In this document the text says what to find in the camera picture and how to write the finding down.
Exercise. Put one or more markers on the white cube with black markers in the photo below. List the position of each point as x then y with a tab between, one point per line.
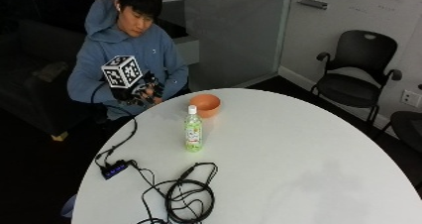
121	71

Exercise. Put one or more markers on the the person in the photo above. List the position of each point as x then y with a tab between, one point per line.
131	49

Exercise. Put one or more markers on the orange bowl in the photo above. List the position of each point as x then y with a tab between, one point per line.
205	104

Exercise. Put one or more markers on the green bottle with white cap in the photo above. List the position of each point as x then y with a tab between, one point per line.
193	131

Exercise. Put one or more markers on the grey cushion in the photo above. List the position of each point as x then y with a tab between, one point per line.
50	71

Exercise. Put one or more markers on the white earbud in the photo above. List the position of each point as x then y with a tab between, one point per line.
117	8

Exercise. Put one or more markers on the black hub with blue lights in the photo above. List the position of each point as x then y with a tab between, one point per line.
113	169

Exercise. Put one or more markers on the dark sofa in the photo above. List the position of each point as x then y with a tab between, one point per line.
30	95

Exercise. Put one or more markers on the blue object under table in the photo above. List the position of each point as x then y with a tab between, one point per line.
69	206

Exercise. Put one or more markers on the black office chair with armrests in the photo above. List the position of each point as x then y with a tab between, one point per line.
351	82

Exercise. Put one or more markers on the white wall outlet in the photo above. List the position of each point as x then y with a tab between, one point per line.
410	98

